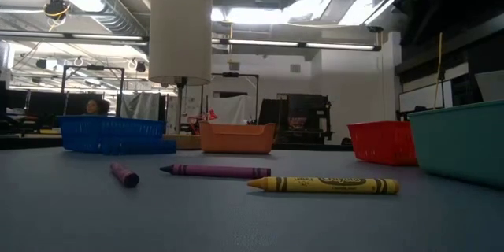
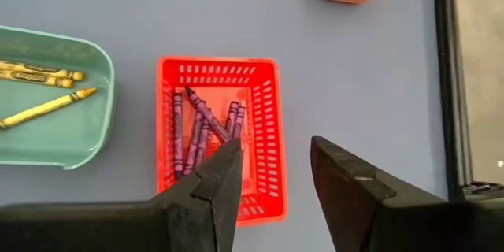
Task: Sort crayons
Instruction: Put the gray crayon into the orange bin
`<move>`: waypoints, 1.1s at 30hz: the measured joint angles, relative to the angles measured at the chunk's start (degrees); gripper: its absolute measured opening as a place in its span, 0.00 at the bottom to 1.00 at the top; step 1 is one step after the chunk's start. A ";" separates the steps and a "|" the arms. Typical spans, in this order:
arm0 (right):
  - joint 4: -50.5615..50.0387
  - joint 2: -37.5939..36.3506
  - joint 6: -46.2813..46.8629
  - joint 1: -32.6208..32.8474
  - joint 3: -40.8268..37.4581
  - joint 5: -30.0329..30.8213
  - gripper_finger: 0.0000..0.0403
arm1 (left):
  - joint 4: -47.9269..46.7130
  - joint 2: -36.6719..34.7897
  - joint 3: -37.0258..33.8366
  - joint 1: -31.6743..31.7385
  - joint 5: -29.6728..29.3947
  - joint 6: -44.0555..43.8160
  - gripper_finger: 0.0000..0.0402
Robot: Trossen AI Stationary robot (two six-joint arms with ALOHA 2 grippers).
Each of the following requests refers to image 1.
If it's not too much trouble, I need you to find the white hanging cloth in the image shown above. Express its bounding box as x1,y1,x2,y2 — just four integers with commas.
208,94,247,125
120,92,161,121

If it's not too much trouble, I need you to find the orange plastic bin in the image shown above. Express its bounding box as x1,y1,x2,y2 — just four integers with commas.
198,120,278,155

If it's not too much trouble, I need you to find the small red object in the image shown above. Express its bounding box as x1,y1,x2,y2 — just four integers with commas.
187,109,218,127

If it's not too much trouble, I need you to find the black machine cabinet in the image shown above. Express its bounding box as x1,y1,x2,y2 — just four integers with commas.
258,93,334,145

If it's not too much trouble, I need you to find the purple crayon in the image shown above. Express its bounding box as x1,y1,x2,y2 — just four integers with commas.
109,161,141,189
159,163,272,180

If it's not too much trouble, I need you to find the long ceiling light fixture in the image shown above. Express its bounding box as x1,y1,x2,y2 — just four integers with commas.
212,38,382,52
0,30,150,43

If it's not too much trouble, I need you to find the white shade wooden-base lamp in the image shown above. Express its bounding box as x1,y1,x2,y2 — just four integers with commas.
148,0,214,150

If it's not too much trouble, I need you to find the yellow crayon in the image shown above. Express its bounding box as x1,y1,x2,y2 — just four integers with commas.
246,176,401,196

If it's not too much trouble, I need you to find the blue-grey table mat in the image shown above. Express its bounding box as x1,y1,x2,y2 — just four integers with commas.
0,147,504,252

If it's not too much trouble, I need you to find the red plastic basket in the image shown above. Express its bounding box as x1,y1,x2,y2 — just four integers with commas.
346,120,419,167

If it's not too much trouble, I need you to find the blue plastic basket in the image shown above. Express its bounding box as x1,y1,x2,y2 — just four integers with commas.
57,115,166,154

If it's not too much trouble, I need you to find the person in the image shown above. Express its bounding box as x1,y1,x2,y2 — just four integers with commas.
84,98,112,117

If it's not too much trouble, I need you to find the whiteboard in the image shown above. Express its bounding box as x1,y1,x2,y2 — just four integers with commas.
398,80,454,113

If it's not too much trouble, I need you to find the teal plastic bin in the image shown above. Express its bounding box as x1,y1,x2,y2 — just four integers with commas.
407,99,504,190

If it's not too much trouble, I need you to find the black desk monitor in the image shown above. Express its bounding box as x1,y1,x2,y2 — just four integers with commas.
6,89,60,117

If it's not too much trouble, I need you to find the black metal rig frame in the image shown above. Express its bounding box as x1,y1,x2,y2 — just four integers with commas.
200,72,261,125
61,65,126,117

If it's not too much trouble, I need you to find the silver ventilation duct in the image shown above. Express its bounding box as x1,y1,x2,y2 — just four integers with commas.
35,0,147,37

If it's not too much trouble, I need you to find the hanging yellow cord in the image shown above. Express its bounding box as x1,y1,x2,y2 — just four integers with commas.
432,31,444,109

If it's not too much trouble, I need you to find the black aluminium table frame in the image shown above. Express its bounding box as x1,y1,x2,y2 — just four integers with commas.
0,132,355,152

